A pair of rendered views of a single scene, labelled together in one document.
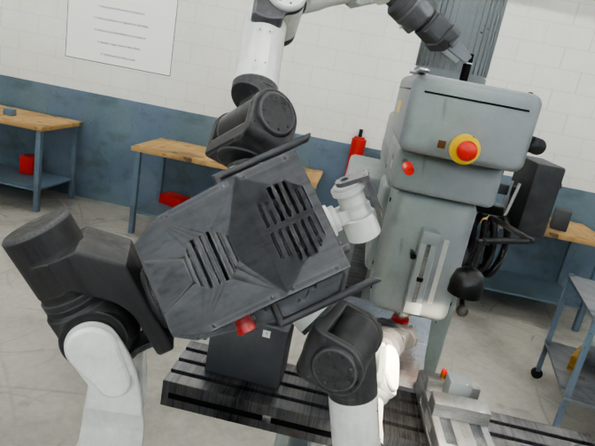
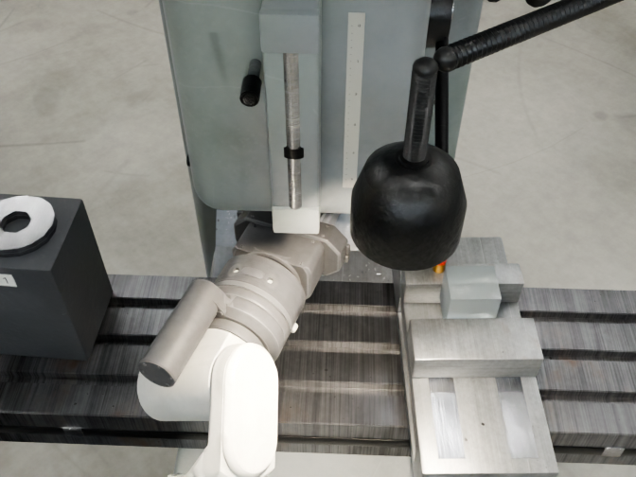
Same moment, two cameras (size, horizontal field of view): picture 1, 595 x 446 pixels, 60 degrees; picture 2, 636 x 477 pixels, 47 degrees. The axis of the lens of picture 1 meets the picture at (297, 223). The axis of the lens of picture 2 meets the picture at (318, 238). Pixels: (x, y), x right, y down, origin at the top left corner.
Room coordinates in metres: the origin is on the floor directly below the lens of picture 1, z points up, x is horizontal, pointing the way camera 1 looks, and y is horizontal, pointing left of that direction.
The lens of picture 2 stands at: (0.73, -0.31, 1.80)
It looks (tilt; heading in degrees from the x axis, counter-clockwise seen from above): 47 degrees down; 358
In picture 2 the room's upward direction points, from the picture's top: straight up
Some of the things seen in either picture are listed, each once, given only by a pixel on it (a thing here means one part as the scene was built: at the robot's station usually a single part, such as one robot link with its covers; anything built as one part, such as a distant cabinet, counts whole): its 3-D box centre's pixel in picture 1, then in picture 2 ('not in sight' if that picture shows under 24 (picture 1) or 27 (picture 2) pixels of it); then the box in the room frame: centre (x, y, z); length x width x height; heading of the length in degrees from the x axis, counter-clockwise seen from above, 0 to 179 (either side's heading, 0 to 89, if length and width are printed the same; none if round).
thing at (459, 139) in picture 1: (464, 149); not in sight; (1.07, -0.30, 1.76); 0.06 x 0.02 x 0.06; 85
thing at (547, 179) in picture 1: (532, 195); not in sight; (1.57, -0.68, 1.62); 0.20 x 0.09 x 0.21; 175
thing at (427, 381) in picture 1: (453, 413); (465, 345); (1.25, -0.52, 1.04); 0.35 x 0.15 x 0.11; 178
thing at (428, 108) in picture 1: (452, 116); not in sight; (1.31, -0.32, 1.81); 0.47 x 0.26 x 0.16; 175
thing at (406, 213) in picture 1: (419, 247); (303, 16); (1.30, -0.32, 1.47); 0.21 x 0.19 x 0.32; 85
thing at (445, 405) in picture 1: (459, 408); (472, 347); (1.22, -0.52, 1.07); 0.15 x 0.06 x 0.04; 88
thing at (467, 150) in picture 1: (466, 150); not in sight; (1.04, -0.30, 1.76); 0.04 x 0.03 x 0.04; 85
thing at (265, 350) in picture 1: (251, 340); (1, 273); (1.36, 0.07, 1.08); 0.22 x 0.12 x 0.20; 82
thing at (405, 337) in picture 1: (388, 341); (272, 273); (1.21, -0.29, 1.23); 0.13 x 0.12 x 0.10; 67
